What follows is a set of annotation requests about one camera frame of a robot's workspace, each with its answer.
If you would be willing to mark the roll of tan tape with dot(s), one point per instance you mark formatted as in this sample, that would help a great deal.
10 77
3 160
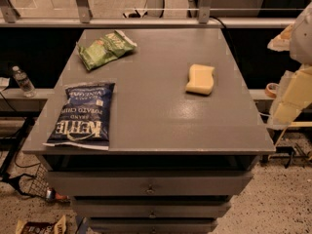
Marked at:
271 90

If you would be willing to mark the black wire basket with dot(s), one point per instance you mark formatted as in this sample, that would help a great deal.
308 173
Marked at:
28 185

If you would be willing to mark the green chip bag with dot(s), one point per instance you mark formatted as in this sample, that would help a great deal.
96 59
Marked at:
107 48

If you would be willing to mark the drawer knob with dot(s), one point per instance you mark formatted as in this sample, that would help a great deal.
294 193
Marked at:
152 215
150 190

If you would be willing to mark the yellow metal stand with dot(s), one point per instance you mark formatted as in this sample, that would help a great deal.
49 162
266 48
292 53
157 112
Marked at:
291 151

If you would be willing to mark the blue Kettle chip bag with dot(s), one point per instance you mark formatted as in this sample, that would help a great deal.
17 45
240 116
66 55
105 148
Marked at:
84 119

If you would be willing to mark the yellow sponge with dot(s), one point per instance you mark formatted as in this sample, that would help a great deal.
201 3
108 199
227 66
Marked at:
200 79

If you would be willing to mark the middle drawer knob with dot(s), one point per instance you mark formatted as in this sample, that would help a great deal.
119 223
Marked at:
152 215

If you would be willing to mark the top drawer knob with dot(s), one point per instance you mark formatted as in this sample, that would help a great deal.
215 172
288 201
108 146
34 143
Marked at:
150 190

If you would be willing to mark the clear plastic water bottle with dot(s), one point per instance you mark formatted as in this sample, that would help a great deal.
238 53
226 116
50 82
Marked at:
24 82

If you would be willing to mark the brown snack bag on floor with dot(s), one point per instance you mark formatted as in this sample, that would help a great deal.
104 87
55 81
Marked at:
30 227

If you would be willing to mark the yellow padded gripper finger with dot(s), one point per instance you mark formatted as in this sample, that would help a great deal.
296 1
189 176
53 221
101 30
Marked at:
293 95

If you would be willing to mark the grey drawer cabinet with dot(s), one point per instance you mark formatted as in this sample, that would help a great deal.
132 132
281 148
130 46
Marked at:
196 151

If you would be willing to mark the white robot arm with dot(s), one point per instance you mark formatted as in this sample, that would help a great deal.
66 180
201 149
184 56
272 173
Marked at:
297 39

